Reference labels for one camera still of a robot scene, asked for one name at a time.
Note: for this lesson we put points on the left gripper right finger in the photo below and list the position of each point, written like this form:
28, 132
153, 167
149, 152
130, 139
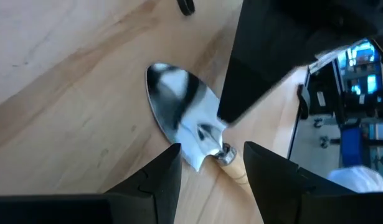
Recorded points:
272, 186

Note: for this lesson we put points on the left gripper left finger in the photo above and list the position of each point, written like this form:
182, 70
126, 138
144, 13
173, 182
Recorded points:
163, 186

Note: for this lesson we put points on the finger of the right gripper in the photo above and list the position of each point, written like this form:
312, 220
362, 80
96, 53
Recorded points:
259, 62

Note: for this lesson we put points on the green black pruning shears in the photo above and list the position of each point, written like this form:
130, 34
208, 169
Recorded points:
185, 7

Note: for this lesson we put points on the black monitor blue screen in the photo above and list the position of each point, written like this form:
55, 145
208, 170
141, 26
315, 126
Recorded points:
362, 53

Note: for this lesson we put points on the white plastic sheet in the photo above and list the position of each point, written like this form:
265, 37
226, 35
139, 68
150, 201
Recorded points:
359, 179

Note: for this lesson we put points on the black aluminium table frame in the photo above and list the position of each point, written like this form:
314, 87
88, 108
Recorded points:
303, 102

